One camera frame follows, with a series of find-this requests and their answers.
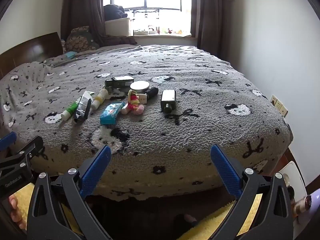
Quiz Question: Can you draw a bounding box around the brown curtain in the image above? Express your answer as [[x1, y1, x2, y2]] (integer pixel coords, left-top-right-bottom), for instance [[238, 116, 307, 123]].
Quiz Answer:
[[190, 0, 227, 53], [61, 0, 105, 47]]

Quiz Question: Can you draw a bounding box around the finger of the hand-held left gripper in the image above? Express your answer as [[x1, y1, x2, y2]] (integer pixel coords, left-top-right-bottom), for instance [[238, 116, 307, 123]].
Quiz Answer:
[[0, 135, 45, 173], [0, 131, 17, 152]]

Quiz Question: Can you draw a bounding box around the grey printed fleece blanket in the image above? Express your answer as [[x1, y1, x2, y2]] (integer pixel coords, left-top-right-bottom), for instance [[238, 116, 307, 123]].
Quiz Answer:
[[0, 44, 293, 202]]

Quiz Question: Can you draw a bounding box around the crumpled white tube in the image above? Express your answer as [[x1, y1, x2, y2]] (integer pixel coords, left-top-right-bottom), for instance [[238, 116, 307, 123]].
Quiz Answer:
[[79, 91, 95, 103]]

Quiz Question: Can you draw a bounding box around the white yellow bottle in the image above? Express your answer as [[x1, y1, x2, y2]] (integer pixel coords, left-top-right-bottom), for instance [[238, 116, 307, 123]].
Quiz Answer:
[[91, 88, 109, 110]]

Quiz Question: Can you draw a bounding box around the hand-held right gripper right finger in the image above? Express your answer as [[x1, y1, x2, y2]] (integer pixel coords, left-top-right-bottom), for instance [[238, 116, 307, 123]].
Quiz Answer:
[[211, 144, 294, 240]]

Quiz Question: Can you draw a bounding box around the dark green box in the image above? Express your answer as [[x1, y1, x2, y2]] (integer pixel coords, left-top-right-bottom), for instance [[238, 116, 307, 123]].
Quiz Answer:
[[104, 76, 135, 89]]

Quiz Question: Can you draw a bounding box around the lilac plastic object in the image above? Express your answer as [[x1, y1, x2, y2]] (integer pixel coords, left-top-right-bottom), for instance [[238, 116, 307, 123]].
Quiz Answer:
[[296, 187, 320, 233]]

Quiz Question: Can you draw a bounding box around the silver black foil packet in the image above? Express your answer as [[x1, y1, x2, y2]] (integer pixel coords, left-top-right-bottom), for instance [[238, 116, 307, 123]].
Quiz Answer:
[[73, 97, 92, 123]]

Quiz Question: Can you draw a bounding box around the dark wooden bed headboard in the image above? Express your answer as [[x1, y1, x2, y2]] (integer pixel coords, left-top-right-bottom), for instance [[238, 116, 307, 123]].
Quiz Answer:
[[0, 32, 63, 79]]

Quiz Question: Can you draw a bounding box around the green tube with white cap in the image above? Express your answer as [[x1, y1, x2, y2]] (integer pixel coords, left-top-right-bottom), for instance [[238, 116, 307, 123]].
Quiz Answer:
[[61, 102, 80, 120]]

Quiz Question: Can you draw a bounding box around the person's left hand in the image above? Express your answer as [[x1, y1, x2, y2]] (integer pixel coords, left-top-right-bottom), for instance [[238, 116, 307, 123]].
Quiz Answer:
[[8, 194, 27, 230]]

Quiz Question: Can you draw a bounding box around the dark cloth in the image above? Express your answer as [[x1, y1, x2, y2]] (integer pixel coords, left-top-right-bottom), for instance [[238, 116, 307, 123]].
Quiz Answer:
[[100, 35, 138, 46]]

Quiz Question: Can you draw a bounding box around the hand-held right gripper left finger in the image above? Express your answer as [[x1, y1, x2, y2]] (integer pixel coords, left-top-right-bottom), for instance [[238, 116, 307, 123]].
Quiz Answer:
[[26, 145, 113, 240]]

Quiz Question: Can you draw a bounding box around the black cylindrical object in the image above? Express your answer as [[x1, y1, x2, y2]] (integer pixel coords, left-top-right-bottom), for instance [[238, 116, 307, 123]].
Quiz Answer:
[[146, 87, 159, 99]]

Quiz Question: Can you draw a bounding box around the small plush toy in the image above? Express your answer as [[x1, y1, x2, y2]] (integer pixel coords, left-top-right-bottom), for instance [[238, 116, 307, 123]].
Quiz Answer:
[[122, 90, 144, 115]]

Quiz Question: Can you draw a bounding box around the black wire drying rack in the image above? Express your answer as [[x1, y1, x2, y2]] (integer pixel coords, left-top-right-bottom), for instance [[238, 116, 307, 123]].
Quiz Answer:
[[130, 8, 160, 34]]

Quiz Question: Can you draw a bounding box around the white storage box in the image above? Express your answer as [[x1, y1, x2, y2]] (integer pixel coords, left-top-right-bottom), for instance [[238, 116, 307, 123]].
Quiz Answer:
[[104, 18, 133, 37]]

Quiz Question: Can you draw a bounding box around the brown patterned pillow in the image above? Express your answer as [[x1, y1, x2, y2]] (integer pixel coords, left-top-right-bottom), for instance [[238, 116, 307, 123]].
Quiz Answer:
[[65, 26, 99, 52]]

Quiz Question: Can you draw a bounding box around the row of small windowsill figurines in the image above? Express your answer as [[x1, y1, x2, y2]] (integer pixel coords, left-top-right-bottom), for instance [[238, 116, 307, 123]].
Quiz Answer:
[[134, 25, 183, 35]]

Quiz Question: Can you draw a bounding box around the silver rectangular bottle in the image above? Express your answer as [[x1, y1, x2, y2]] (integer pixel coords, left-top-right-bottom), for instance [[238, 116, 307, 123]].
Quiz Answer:
[[160, 89, 177, 113]]

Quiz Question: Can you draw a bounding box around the round metal tin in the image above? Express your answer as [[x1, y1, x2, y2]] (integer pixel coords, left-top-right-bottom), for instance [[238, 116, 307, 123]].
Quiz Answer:
[[130, 80, 150, 92]]

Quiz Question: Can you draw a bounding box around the white stool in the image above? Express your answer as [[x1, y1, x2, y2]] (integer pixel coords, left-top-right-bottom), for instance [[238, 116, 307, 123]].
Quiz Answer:
[[277, 161, 307, 205]]

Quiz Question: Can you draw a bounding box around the dark clothing pile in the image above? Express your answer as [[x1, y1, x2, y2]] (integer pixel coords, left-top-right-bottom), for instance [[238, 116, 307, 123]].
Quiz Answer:
[[104, 4, 125, 20]]

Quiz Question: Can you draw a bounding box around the blue wet wipes pack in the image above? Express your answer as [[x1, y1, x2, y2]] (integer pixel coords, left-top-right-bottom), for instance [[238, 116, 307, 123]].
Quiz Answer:
[[100, 102, 125, 125]]

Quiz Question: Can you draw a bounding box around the grey printed duvet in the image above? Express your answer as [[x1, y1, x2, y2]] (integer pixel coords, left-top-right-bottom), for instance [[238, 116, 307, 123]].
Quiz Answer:
[[0, 52, 75, 130]]

